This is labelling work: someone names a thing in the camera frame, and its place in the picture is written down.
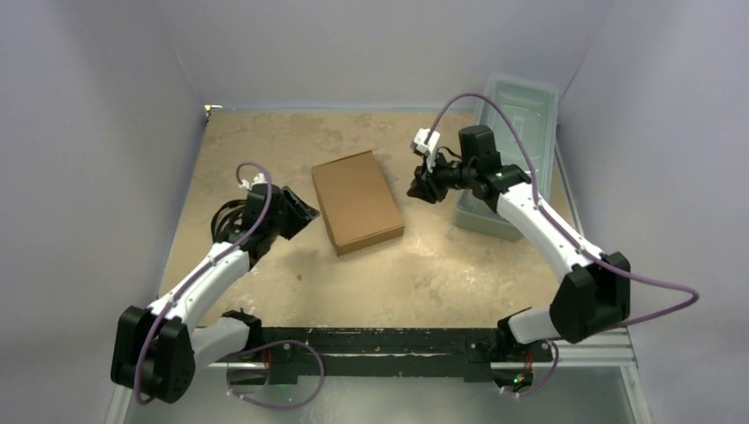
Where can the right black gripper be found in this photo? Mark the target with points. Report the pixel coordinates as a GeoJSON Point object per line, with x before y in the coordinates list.
{"type": "Point", "coordinates": [433, 182]}

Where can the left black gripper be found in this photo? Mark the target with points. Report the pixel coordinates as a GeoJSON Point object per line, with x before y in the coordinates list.
{"type": "Point", "coordinates": [301, 214]}

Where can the brown cardboard box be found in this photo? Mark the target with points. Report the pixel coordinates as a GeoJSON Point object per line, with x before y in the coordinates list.
{"type": "Point", "coordinates": [357, 205]}

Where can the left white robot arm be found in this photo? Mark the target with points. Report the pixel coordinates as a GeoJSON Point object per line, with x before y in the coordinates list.
{"type": "Point", "coordinates": [159, 348]}

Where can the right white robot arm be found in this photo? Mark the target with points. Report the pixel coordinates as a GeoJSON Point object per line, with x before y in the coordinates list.
{"type": "Point", "coordinates": [594, 293]}

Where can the clear plastic storage bin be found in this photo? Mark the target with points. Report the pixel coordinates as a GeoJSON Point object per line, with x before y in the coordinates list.
{"type": "Point", "coordinates": [531, 106]}

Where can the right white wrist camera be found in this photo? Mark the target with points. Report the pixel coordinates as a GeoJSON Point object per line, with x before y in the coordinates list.
{"type": "Point", "coordinates": [426, 143]}

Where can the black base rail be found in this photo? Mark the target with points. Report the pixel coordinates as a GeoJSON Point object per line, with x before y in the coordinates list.
{"type": "Point", "coordinates": [469, 354]}

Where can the aluminium frame rail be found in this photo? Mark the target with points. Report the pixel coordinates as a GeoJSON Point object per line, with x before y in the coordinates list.
{"type": "Point", "coordinates": [596, 381]}

